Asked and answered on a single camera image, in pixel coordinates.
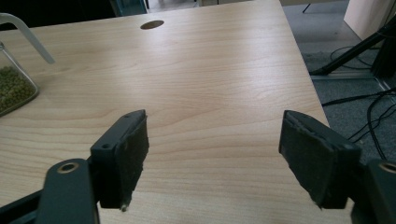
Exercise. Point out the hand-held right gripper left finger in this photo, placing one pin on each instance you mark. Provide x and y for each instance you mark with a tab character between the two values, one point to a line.
124	155

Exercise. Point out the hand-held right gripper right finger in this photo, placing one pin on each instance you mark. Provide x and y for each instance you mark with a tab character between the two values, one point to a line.
314	158

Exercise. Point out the black metal stand leg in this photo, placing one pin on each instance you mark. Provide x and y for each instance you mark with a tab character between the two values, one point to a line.
355	51

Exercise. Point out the clear container of green beans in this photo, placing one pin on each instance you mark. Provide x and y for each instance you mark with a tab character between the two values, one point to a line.
14	88

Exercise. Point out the teal chair back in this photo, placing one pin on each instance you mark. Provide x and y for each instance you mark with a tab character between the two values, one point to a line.
128	6

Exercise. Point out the light wooden cabinet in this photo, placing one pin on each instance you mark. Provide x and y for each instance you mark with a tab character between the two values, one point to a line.
369	15

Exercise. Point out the aluminium floor rail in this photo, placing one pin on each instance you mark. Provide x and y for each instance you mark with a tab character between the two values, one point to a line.
344	75

